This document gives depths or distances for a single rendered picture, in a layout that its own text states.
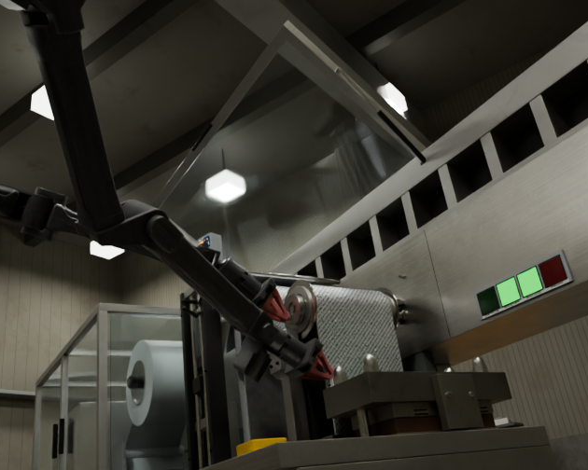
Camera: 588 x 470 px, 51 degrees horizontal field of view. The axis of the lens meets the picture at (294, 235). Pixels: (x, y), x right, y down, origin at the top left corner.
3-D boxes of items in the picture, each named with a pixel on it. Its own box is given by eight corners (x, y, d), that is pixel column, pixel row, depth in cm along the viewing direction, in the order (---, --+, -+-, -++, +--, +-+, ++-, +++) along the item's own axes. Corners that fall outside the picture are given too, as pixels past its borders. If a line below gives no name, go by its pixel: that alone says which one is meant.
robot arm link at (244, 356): (268, 321, 126) (240, 307, 132) (238, 370, 123) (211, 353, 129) (296, 342, 135) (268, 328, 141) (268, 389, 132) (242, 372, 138)
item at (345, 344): (328, 401, 136) (315, 321, 144) (408, 399, 148) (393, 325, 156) (329, 400, 136) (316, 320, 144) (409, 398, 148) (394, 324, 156)
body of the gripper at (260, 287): (265, 300, 141) (240, 280, 140) (245, 315, 149) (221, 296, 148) (277, 281, 146) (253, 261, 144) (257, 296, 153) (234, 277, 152)
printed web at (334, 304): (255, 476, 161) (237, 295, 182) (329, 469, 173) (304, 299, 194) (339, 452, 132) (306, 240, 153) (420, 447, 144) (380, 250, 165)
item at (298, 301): (301, 297, 146) (297, 327, 146) (309, 297, 147) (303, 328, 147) (287, 290, 152) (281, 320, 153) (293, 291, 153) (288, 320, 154)
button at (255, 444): (236, 459, 113) (235, 445, 114) (270, 457, 116) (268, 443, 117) (254, 453, 107) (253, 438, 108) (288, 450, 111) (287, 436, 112)
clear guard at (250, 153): (155, 211, 245) (155, 210, 245) (250, 290, 252) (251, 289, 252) (287, 34, 166) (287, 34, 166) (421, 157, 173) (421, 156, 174)
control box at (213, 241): (195, 264, 208) (193, 238, 212) (209, 269, 212) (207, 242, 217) (209, 257, 204) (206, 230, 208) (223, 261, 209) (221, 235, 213)
